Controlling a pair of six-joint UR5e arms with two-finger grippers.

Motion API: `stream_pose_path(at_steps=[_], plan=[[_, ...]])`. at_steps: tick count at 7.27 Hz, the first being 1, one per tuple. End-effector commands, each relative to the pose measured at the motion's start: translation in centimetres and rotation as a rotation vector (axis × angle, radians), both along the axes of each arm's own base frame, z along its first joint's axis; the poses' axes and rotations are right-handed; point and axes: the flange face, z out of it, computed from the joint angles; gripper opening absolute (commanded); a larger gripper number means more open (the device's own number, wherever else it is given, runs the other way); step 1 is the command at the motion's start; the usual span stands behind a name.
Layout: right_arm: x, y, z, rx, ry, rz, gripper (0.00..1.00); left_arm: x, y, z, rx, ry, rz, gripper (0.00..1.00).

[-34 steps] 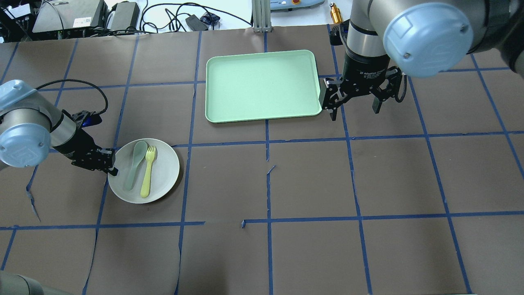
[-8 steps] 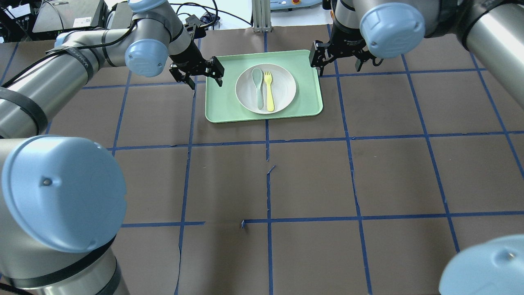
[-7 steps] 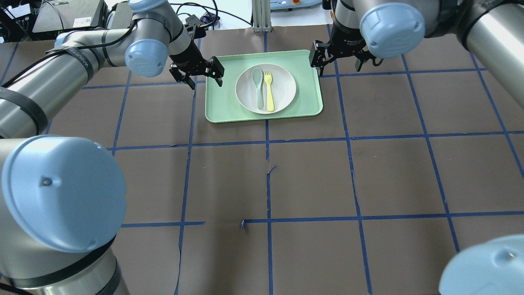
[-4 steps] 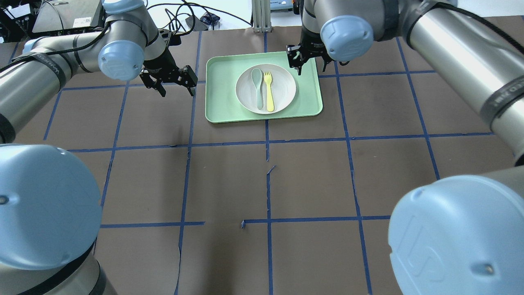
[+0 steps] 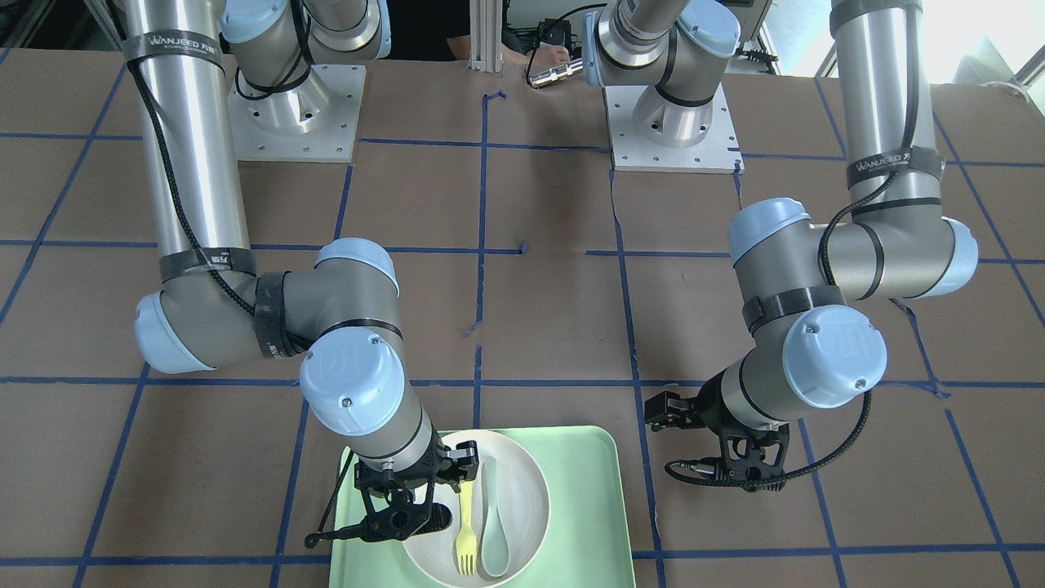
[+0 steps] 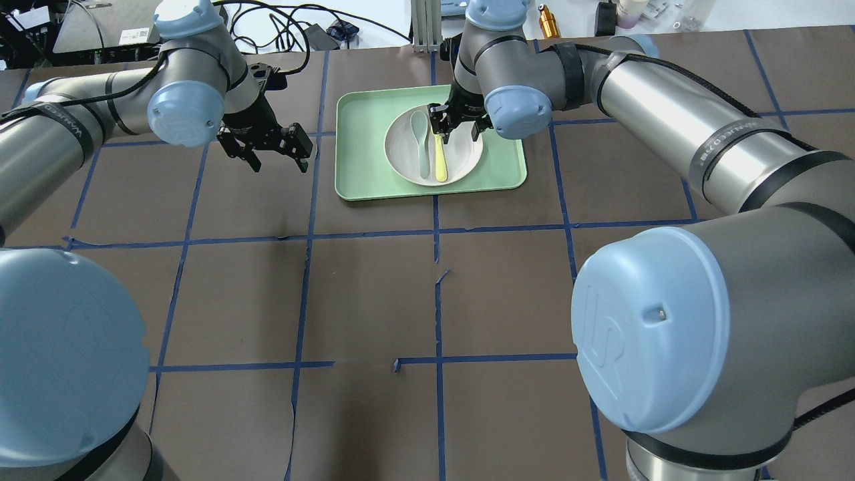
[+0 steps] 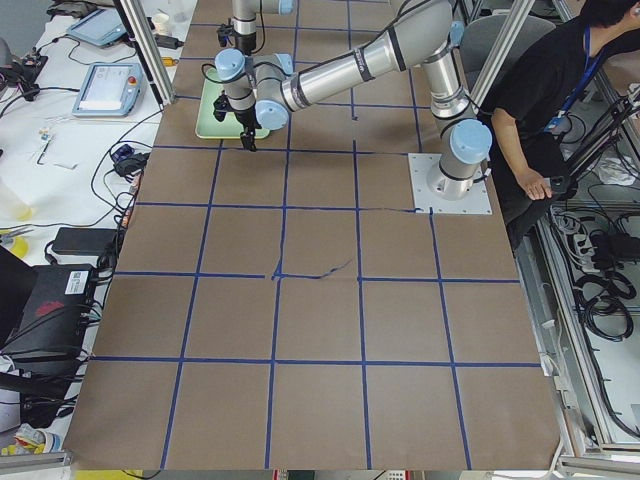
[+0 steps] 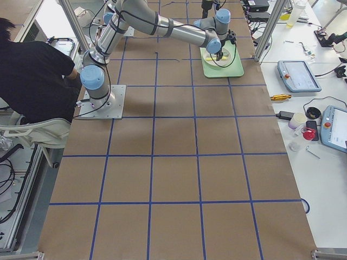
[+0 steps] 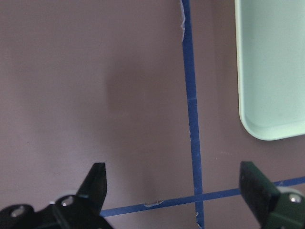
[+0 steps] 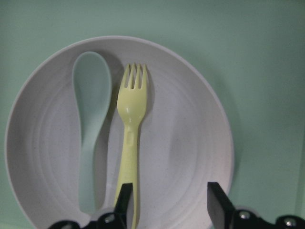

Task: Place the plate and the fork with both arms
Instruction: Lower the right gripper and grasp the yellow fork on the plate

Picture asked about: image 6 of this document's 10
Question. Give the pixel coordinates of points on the yellow plastic fork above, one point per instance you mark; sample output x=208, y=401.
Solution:
x=440, y=164

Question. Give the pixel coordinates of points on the aluminium frame post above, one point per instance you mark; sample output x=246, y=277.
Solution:
x=425, y=23

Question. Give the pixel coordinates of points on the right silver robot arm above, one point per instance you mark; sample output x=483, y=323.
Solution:
x=696, y=341

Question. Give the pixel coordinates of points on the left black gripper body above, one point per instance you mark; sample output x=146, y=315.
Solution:
x=246, y=119

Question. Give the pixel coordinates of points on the white plastic cup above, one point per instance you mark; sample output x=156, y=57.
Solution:
x=629, y=12

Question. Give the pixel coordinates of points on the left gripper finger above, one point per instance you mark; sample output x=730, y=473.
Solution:
x=233, y=148
x=298, y=146

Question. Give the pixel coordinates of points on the light green plastic spoon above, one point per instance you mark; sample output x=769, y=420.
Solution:
x=420, y=125

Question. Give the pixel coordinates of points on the black power adapter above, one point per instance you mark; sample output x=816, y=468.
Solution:
x=319, y=40

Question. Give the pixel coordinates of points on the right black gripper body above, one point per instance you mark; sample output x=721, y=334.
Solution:
x=465, y=102

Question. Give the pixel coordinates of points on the mint green tray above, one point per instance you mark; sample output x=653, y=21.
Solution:
x=361, y=169

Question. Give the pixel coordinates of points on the grey electronics box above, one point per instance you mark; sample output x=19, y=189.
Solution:
x=98, y=25

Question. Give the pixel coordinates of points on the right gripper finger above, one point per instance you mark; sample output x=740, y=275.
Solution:
x=479, y=126
x=441, y=120

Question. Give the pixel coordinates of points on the white round plate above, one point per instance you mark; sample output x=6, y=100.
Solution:
x=462, y=153

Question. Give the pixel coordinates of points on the gold metal cylinder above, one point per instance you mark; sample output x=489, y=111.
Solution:
x=548, y=23

